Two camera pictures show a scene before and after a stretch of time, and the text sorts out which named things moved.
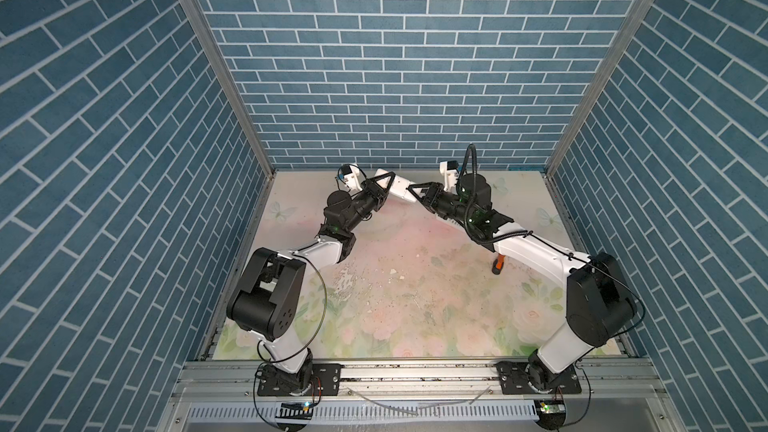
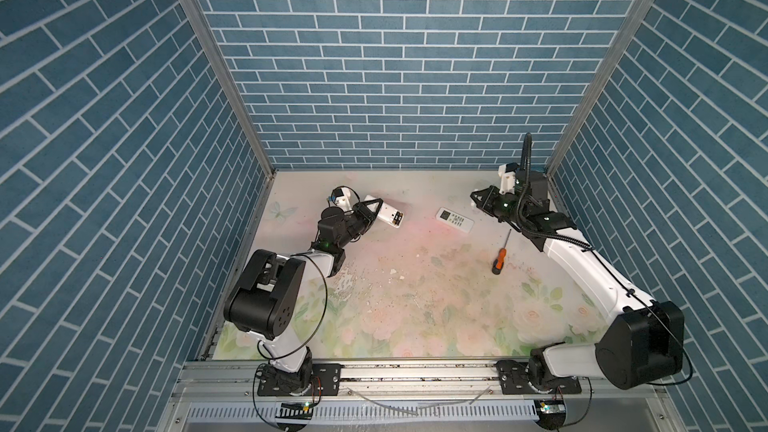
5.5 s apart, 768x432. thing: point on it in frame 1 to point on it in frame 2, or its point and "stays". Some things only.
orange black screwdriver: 498,264 stays
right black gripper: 433,195 to 486,204
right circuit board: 552,407 stays
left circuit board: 296,410 stays
